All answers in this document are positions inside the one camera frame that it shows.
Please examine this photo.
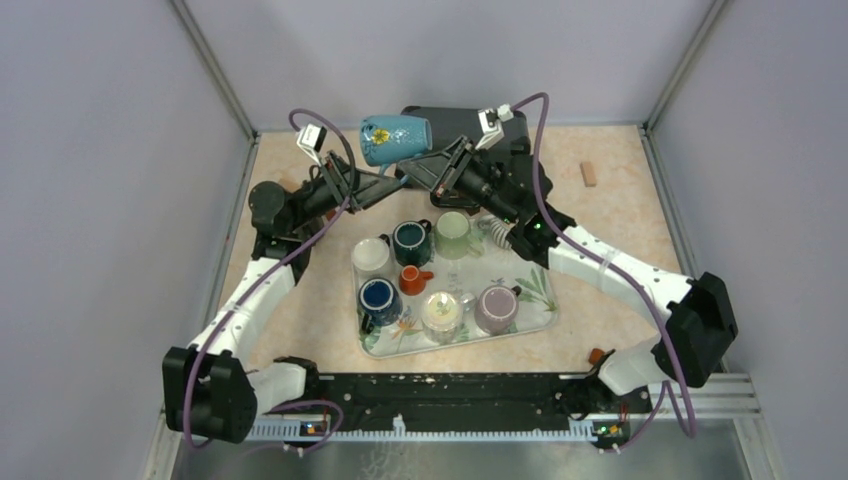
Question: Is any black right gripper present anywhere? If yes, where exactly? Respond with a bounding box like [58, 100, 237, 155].
[398, 136, 519, 226]

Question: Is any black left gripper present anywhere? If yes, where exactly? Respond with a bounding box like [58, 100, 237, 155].
[288, 149, 401, 232]

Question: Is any light blue dotted mug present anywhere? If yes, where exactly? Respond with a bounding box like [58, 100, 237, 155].
[359, 115, 433, 171]

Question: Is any lilac purple mug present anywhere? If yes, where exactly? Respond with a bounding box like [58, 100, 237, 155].
[474, 285, 522, 335]

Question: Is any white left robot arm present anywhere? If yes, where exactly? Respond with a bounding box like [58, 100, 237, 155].
[162, 153, 407, 446]

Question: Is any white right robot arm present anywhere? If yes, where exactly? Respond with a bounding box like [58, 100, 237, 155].
[397, 137, 738, 412]

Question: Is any white ribbed mug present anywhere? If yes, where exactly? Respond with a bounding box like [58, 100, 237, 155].
[351, 237, 395, 281]

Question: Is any light green mug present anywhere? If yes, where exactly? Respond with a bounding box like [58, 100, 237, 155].
[434, 211, 485, 260]

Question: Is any dark teal mug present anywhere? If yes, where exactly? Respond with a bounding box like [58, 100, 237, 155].
[391, 219, 433, 267]

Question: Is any dark blue mug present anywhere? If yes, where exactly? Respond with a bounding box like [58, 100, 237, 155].
[357, 277, 403, 334]

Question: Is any dark green carrying case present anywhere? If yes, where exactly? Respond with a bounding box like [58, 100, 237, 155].
[396, 105, 533, 193]

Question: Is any grey striped ribbed cup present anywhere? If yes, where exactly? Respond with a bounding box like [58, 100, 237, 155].
[488, 218, 512, 250]

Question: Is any small orange cup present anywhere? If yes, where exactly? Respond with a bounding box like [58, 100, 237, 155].
[398, 265, 434, 296]

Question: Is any floral white serving tray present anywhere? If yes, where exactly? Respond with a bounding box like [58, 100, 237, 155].
[354, 222, 559, 359]

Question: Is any wooden block right rear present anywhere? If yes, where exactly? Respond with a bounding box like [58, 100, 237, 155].
[580, 161, 598, 188]

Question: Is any small red-brown block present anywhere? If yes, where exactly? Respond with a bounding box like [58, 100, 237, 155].
[587, 348, 607, 366]

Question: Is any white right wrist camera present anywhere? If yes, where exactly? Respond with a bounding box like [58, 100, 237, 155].
[475, 104, 514, 151]

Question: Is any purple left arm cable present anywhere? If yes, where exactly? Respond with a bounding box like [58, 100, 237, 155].
[181, 108, 362, 452]

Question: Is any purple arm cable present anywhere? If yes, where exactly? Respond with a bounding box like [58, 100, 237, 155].
[181, 108, 362, 452]
[510, 92, 698, 452]

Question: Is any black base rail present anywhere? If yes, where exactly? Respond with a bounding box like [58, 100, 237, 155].
[281, 373, 653, 444]

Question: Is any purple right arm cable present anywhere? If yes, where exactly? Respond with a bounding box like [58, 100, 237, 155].
[510, 92, 698, 452]

